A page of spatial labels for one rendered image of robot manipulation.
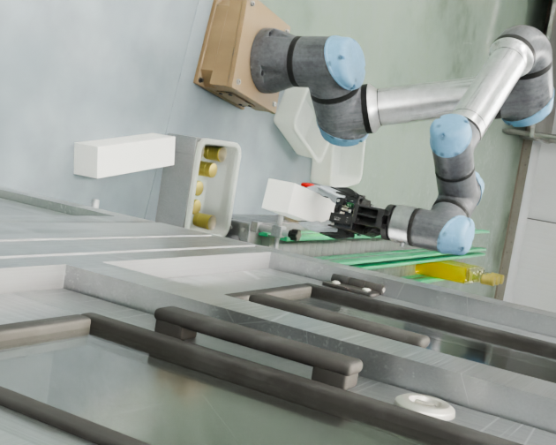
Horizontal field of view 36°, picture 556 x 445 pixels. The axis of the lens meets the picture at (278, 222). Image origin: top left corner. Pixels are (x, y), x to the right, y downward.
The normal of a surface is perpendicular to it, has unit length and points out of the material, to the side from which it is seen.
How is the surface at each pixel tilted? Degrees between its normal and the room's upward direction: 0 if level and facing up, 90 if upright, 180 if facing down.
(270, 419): 90
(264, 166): 0
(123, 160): 0
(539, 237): 90
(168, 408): 90
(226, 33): 90
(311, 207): 0
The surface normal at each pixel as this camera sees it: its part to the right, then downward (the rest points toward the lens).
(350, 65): 0.85, 0.01
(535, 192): -0.49, 0.00
